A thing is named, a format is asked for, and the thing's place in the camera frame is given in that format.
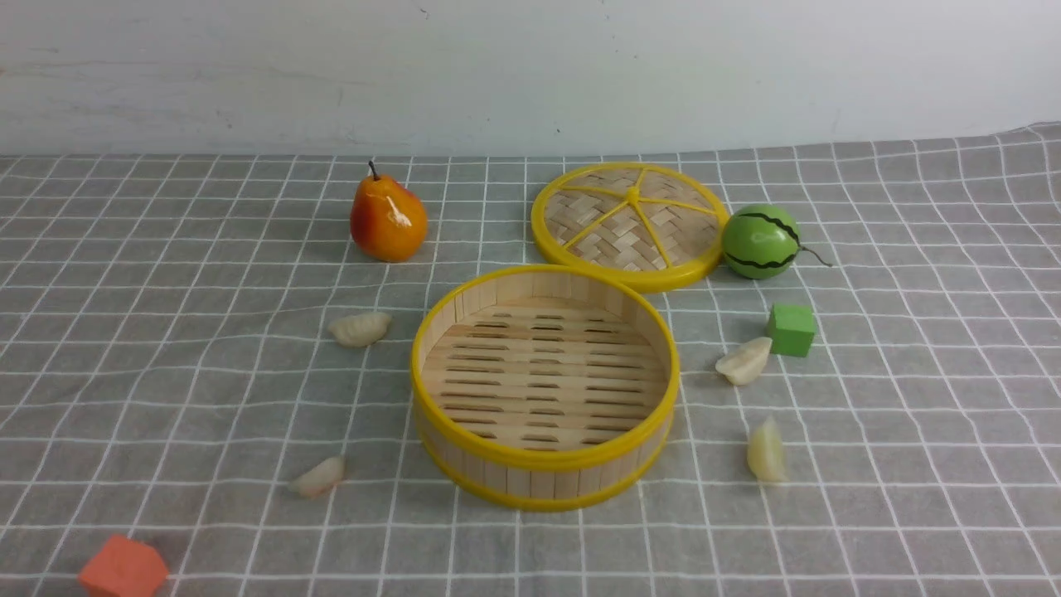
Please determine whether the white dumpling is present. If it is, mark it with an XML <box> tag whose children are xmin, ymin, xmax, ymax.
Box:
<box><xmin>288</xmin><ymin>456</ymin><xmax>346</xmax><ymax>499</ymax></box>
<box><xmin>714</xmin><ymin>337</ymin><xmax>773</xmax><ymax>386</ymax></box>
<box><xmin>327</xmin><ymin>311</ymin><xmax>393</xmax><ymax>348</ymax></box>
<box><xmin>746</xmin><ymin>415</ymin><xmax>788</xmax><ymax>482</ymax></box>

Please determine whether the bamboo steamer tray yellow rim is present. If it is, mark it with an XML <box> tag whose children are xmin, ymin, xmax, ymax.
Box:
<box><xmin>408</xmin><ymin>265</ymin><xmax>680</xmax><ymax>512</ymax></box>

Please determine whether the woven bamboo steamer lid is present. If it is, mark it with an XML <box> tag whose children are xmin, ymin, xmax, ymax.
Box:
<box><xmin>531</xmin><ymin>162</ymin><xmax>730</xmax><ymax>294</ymax></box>

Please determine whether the orange toy pear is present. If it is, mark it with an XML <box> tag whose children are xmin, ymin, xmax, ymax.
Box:
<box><xmin>350</xmin><ymin>160</ymin><xmax>429</xmax><ymax>262</ymax></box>

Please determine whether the green toy watermelon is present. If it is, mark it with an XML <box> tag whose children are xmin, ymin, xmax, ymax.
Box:
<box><xmin>721</xmin><ymin>204</ymin><xmax>831</xmax><ymax>279</ymax></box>

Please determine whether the green cube block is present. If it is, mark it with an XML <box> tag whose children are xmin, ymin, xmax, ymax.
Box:
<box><xmin>767</xmin><ymin>303</ymin><xmax>817</xmax><ymax>357</ymax></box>

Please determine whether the grey checkered tablecloth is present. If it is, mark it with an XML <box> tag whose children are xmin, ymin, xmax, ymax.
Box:
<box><xmin>1</xmin><ymin>124</ymin><xmax>1060</xmax><ymax>596</ymax></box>

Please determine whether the orange cube block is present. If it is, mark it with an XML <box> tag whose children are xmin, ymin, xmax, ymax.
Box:
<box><xmin>77</xmin><ymin>534</ymin><xmax>169</xmax><ymax>596</ymax></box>

